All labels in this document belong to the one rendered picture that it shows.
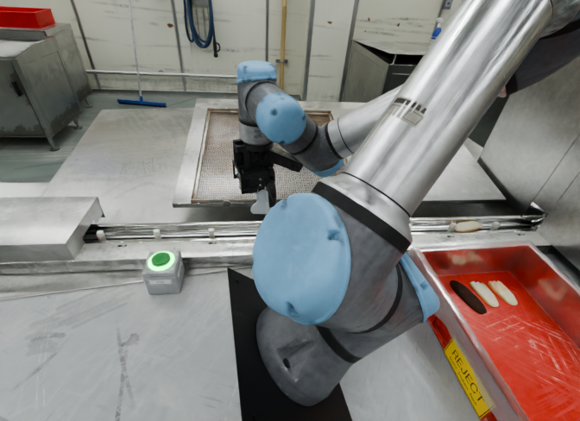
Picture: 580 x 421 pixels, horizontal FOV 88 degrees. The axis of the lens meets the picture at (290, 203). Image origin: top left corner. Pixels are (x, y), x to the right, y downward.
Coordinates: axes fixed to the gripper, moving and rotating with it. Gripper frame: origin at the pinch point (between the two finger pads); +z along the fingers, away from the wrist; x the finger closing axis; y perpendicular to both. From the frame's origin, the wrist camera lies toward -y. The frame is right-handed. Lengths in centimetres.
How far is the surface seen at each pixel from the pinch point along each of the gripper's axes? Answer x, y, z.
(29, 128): -252, 124, 70
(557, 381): 57, -40, 11
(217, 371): 30.3, 20.6, 11.1
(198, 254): 3.3, 18.7, 7.1
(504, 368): 51, -32, 11
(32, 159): -242, 130, 94
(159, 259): 6.1, 27.2, 2.6
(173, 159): -55, 19, 12
